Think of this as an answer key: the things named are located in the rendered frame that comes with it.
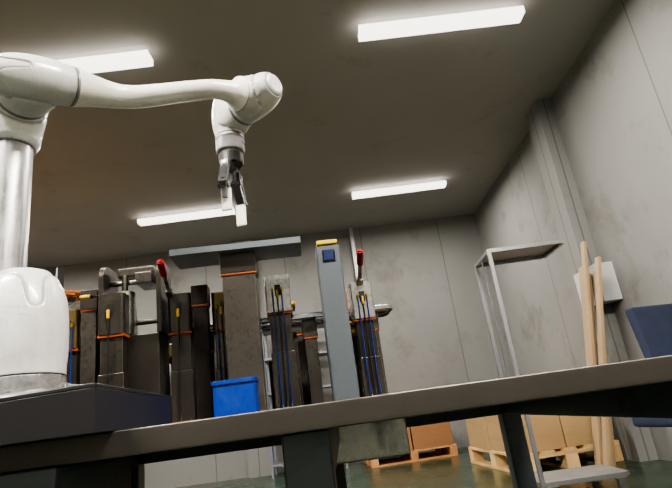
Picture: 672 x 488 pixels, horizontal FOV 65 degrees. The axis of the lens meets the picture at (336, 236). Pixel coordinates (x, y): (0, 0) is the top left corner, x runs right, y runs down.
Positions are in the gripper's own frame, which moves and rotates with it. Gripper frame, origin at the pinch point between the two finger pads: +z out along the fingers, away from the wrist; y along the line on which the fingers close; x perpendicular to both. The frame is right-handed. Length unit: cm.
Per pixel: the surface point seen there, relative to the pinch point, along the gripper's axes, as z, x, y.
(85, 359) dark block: 36, 47, 2
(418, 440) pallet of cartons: 97, -43, 539
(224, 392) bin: 51, 1, -13
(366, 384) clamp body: 52, -30, 22
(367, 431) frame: 66, -25, 68
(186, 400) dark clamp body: 50, 20, 8
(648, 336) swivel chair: 40, -167, 151
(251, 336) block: 36.6, -2.9, -0.9
